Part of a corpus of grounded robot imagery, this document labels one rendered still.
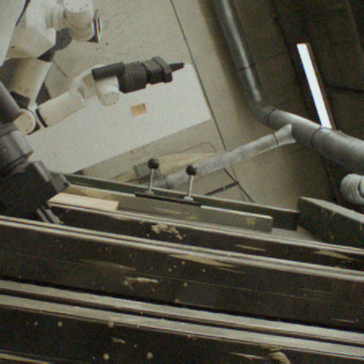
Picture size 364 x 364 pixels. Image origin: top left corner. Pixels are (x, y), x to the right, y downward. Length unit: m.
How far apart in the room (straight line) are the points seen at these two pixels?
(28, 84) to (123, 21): 8.01
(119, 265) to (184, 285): 0.09
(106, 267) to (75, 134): 4.52
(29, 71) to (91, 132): 3.66
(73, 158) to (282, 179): 5.77
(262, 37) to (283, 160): 2.32
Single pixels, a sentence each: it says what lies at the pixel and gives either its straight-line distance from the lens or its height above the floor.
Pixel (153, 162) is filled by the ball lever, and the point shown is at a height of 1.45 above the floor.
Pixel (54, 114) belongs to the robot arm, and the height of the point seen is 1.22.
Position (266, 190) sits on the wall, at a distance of 10.23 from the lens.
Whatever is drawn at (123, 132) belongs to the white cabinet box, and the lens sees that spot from 5.19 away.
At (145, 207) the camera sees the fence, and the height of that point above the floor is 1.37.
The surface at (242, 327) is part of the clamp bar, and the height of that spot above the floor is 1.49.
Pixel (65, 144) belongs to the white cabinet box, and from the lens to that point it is 5.24.
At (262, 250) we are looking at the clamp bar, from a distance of 0.98.
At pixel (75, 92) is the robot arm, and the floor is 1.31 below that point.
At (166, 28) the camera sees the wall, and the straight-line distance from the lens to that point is 9.58.
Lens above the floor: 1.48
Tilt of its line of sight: 1 degrees up
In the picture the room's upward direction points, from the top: 69 degrees clockwise
